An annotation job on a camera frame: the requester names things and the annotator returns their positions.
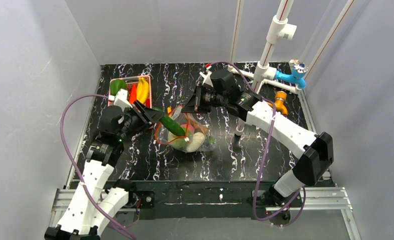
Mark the white pvc pipe frame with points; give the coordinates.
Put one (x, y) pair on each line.
(280, 30)

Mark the orange plastic faucet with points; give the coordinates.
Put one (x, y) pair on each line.
(279, 102)

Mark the yellow banana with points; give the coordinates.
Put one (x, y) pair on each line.
(143, 90)

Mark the white radish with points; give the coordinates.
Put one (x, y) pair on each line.
(196, 142)

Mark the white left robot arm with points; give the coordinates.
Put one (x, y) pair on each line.
(85, 219)

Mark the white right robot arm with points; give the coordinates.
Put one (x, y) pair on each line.
(314, 151)

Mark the green cabbage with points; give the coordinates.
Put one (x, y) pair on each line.
(179, 143)

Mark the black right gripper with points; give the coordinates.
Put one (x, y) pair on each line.
(199, 100)

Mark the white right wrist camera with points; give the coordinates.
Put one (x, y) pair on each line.
(206, 76)

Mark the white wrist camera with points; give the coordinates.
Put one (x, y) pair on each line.
(206, 76)
(120, 99)

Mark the green bell pepper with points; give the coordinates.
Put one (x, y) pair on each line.
(116, 85)

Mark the green cucumber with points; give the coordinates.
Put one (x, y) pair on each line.
(170, 124)

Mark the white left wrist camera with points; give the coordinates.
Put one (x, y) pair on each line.
(120, 99)

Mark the pink peach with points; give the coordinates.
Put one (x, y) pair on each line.
(189, 128)

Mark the clear zip top bag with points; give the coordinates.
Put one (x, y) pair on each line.
(161, 133)

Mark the blue plastic faucet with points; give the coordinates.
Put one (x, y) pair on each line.
(298, 71)

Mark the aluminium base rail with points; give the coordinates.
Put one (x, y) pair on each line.
(317, 198)

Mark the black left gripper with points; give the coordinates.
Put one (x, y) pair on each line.
(140, 114)

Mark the orange carrot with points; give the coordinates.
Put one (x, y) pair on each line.
(133, 94)

